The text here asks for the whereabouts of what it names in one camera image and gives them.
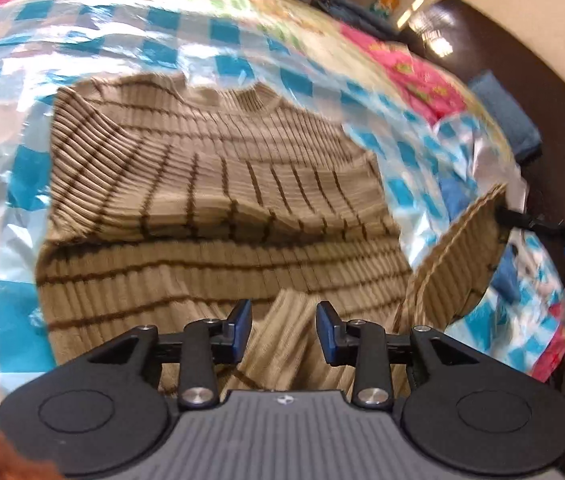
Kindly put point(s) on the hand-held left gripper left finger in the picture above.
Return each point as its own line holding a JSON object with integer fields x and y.
{"x": 240, "y": 327}

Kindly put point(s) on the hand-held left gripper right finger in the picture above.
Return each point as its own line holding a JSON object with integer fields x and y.
{"x": 326, "y": 332}

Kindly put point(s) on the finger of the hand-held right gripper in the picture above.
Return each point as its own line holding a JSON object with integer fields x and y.
{"x": 517, "y": 217}

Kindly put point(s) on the beige brown-striped knit sweater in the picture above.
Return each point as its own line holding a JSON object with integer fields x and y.
{"x": 212, "y": 210}

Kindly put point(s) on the pile of blue folded clothes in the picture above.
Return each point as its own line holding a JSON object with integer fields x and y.
{"x": 347, "y": 10}

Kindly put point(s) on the blue folded cloth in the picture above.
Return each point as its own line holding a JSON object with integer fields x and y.
{"x": 504, "y": 115}

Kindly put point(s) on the pink floral blanket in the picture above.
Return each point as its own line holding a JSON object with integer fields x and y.
{"x": 402, "y": 70}

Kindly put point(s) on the blue checked plastic sheet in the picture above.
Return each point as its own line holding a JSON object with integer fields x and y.
{"x": 2, "y": 210}

